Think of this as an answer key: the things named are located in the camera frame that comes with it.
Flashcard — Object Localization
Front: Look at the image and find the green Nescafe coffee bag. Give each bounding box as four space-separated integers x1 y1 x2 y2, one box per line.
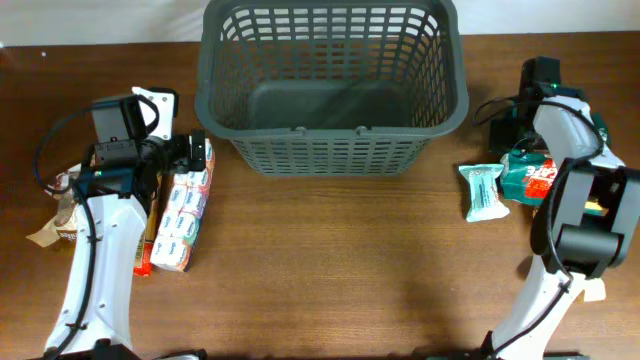
499 149 557 207

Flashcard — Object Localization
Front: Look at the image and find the white Kleenex tissue pack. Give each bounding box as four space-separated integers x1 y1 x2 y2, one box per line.
150 138 215 272

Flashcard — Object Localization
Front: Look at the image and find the beige brown snack bag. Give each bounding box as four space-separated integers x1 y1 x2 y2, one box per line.
26 189 81 250

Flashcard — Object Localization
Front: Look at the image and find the red spaghetti packet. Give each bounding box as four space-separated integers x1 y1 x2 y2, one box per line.
133 175 162 277

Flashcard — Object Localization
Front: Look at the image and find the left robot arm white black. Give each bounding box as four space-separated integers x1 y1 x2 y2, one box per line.
43 87 206 359

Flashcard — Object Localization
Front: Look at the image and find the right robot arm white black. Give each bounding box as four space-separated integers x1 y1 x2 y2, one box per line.
480 57 639 359

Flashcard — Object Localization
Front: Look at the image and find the grey plastic lattice basket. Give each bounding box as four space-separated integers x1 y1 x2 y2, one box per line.
195 0 469 176

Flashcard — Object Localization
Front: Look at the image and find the beige cookie snack bag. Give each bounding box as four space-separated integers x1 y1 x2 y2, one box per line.
529 204 607 303

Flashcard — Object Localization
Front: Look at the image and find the teal wet wipes packet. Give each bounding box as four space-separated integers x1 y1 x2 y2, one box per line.
458 164 510 223

